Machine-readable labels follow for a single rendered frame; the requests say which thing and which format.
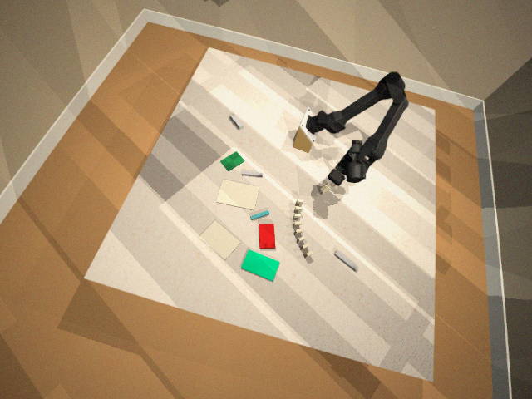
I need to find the teal flat bar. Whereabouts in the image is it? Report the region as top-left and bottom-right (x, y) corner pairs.
(250, 210), (269, 220)

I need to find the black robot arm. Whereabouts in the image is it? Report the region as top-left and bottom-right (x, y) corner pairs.
(306, 71), (409, 183)

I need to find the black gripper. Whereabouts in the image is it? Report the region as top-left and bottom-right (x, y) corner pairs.
(328, 156), (348, 185)

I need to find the white rectangular block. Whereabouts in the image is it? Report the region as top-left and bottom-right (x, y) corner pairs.
(230, 113), (244, 129)

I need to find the red rectangular block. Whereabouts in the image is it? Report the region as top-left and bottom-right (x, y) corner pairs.
(259, 224), (275, 249)

